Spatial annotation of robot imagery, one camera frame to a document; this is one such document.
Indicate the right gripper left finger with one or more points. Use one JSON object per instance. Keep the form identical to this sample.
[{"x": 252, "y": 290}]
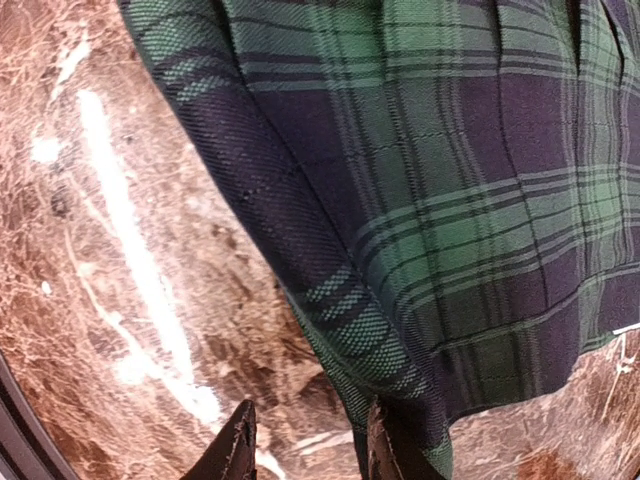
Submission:
[{"x": 232, "y": 454}]

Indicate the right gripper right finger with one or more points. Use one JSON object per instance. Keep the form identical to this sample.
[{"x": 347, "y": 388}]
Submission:
[{"x": 391, "y": 453}]

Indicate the dark green plaid garment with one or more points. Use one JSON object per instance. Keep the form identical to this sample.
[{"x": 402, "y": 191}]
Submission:
[{"x": 447, "y": 191}]

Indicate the black front rail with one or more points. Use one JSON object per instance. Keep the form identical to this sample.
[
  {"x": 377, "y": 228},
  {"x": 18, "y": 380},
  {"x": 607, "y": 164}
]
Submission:
[{"x": 27, "y": 450}]

